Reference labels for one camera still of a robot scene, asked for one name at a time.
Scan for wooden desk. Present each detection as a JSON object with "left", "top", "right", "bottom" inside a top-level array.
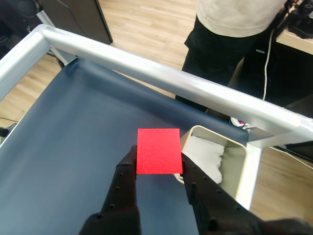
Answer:
[{"left": 275, "top": 4, "right": 313, "bottom": 55}]

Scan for red cube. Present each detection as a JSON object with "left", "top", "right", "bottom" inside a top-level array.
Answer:
[{"left": 135, "top": 128, "right": 184, "bottom": 175}]

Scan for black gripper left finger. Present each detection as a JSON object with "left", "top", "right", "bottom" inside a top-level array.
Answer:
[{"left": 79, "top": 144, "right": 142, "bottom": 235}]

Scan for white floor cable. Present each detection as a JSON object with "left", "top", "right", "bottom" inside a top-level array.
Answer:
[{"left": 268, "top": 145, "right": 313, "bottom": 170}]

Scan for silver metal table frame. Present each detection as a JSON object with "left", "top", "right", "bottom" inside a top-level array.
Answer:
[{"left": 0, "top": 23, "right": 313, "bottom": 212}]

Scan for dark grey table mat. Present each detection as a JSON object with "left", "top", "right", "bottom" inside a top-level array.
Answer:
[{"left": 0, "top": 57, "right": 249, "bottom": 235}]

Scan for person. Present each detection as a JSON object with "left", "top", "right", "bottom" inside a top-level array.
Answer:
[{"left": 175, "top": 0, "right": 291, "bottom": 130}]

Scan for dark brown cabinet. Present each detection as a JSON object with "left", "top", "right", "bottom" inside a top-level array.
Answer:
[{"left": 39, "top": 0, "right": 114, "bottom": 46}]

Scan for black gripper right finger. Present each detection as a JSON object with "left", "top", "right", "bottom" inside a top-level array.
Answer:
[{"left": 180, "top": 151, "right": 313, "bottom": 235}]

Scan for white hanging cable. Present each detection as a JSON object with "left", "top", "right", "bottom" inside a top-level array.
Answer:
[{"left": 262, "top": 29, "right": 274, "bottom": 100}]

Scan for beige rounded box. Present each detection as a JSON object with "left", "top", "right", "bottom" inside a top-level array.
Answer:
[{"left": 174, "top": 125, "right": 247, "bottom": 201}]

